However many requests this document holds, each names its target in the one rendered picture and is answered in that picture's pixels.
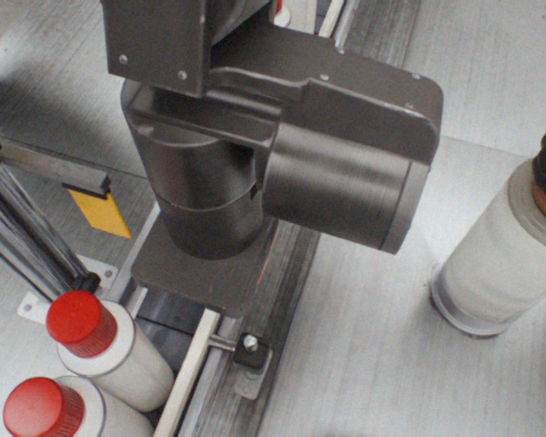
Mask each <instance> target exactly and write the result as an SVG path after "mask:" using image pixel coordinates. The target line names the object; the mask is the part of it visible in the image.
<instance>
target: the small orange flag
mask: <svg viewBox="0 0 546 437"><path fill-rule="evenodd" d="M62 186H63V188H67V189H68V190H69V192H70V193H71V196H72V197H73V199H74V200H75V202H76V204H77V205H78V206H79V207H80V208H81V209H82V210H83V212H84V213H85V215H86V218H87V220H88V221H89V223H90V224H91V226H92V227H94V228H97V229H102V230H104V231H107V232H112V233H115V234H117V235H120V236H123V237H127V238H130V239H131V238H132V236H131V234H130V232H129V230H128V228H127V227H126V224H125V222H124V220H123V219H122V216H121V214H120V212H119V210H118V208H117V207H116V204H115V202H114V200H113V199H112V197H111V188H108V189H107V190H106V192H105V194H100V193H97V192H95V191H92V190H88V189H85V188H79V187H76V186H73V185H69V184H66V183H64V182H62Z"/></svg>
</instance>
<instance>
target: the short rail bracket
mask: <svg viewBox="0 0 546 437"><path fill-rule="evenodd" d="M270 350H271V342H270V340H269V339H267V338H263V337H261V336H259V335H257V334H252V333H249V332H246V331H245V332H241V333H240V335H239V339H238V342H237V344H236V348H235V350H234V353H233V355H232V361H233V363H234V366H235V367H237V368H239V369H241V370H242V371H247V372H248V373H249V374H250V375H260V374H262V373H263V371H264V368H266V364H267V361H268V356H269V353H270Z"/></svg>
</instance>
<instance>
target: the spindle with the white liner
mask: <svg viewBox="0 0 546 437"><path fill-rule="evenodd" d="M431 294H432V298H433V300H434V303H435V305H436V308H437V309H438V311H439V313H440V314H441V315H442V317H443V318H445V319H446V320H447V321H448V322H450V323H451V324H452V325H453V326H455V327H457V328H458V329H460V330H463V331H466V333H468V334H471V335H476V336H491V335H492V334H496V333H499V332H501V331H503V330H506V329H508V328H509V327H510V325H512V324H513V322H514V321H516V320H518V319H520V318H521V317H522V316H523V315H524V313H525V312H526V311H527V310H528V309H530V308H531V307H534V306H535V305H536V304H538V303H539V302H540V301H541V300H543V299H544V298H546V133H545V134H544V136H543V137H542V139H541V151H540V152H539V154H538V155H537V156H536V157H535V158H531V159H527V160H525V161H523V162H522V163H520V164H519V165H518V166H517V167H516V168H515V169H514V171H513V172H512V174H511V176H510V177H509V179H508V180H507V182H506V183H505V184H504V186H503V187H502V188H501V190H500V191H499V192H498V193H497V194H496V196H495V198H493V199H492V200H491V202H490V203H489V205H488V206H487V207H486V208H485V210H484V211H483V212H482V214H481V215H480V216H479V218H478V219H477V221H476V222H475V223H474V224H473V226H472V227H471V228H470V230H469V232H468V233H467V235H465V236H464V237H463V238H462V239H461V241H460V243H459V244H458V245H457V247H456V248H454V249H453V250H452V251H451V252H450V253H449V255H448V256H447V257H446V259H445V260H443V261H442V262H441V263H440V264H439V266H438V267H437V268H436V269H435V271H434V273H433V275H432V279H431Z"/></svg>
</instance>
